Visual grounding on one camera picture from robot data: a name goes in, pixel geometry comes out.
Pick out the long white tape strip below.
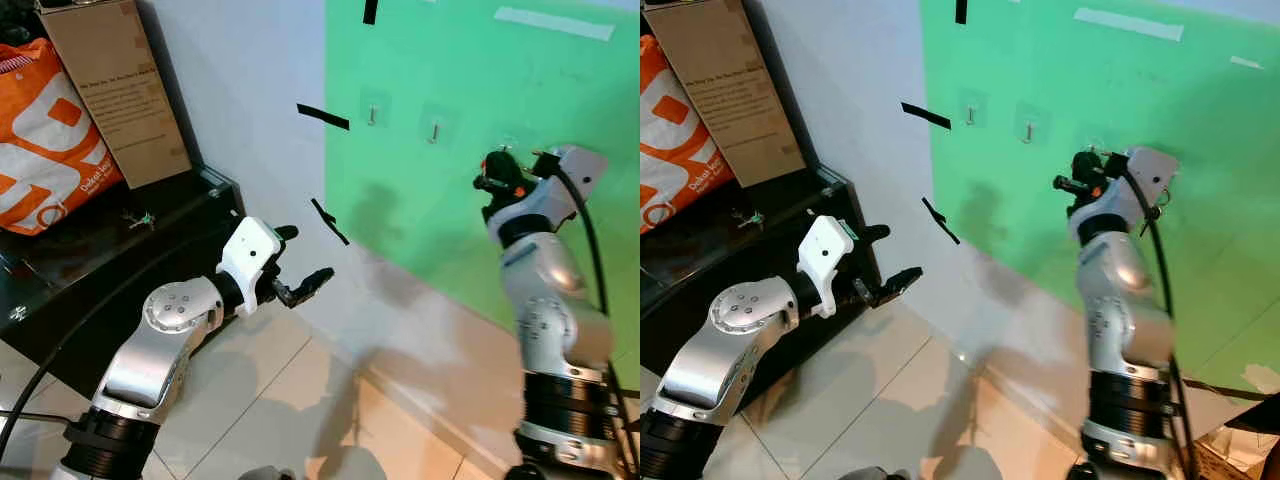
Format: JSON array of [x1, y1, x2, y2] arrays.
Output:
[[1073, 7, 1185, 43], [494, 6, 616, 43]]

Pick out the black glossy cabinet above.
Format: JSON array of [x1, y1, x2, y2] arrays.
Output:
[[640, 165, 881, 346], [0, 165, 246, 371]]

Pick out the orange and white bag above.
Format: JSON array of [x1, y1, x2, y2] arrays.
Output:
[[640, 35, 736, 234], [0, 38, 126, 237]]

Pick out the brown cardboard box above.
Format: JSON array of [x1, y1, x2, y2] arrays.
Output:
[[35, 0, 193, 191], [642, 0, 806, 186]]

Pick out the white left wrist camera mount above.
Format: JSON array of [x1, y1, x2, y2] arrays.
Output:
[[797, 214, 858, 319], [215, 216, 284, 319]]

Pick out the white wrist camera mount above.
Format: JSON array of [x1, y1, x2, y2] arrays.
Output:
[[487, 145, 609, 241], [797, 214, 858, 319], [215, 216, 284, 319], [1068, 147, 1181, 241]]

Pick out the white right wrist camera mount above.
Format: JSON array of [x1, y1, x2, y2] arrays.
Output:
[[1068, 147, 1181, 241], [487, 145, 609, 241]]

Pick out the green wall sheet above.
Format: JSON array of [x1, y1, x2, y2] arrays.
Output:
[[322, 0, 641, 391], [918, 0, 1280, 396]]

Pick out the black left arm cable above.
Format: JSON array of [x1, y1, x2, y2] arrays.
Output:
[[0, 270, 141, 461]]

